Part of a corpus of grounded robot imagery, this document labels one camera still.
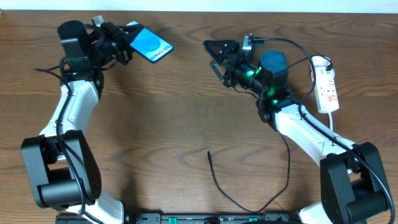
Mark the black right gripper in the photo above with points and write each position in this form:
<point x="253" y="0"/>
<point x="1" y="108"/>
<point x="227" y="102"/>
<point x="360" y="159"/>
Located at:
<point x="230" y="65"/>

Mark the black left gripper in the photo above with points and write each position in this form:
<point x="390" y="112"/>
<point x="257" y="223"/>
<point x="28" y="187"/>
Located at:
<point x="123" y="50"/>

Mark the blue Samsung Galaxy smartphone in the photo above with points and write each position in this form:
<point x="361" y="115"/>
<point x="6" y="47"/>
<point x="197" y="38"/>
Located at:
<point x="151" y="46"/>

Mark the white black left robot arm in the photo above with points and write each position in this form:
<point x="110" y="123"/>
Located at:
<point x="60" y="165"/>

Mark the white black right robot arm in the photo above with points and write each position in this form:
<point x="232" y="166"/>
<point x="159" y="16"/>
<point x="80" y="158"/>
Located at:
<point x="353" y="182"/>

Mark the white USB charger plug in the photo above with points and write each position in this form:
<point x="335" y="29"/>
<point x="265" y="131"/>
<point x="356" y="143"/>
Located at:
<point x="322" y="61"/>

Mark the white power strip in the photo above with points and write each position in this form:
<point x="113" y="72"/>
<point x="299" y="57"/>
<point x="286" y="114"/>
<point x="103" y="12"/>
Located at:
<point x="325" y="90"/>

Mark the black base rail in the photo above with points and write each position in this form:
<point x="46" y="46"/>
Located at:
<point x="156" y="218"/>

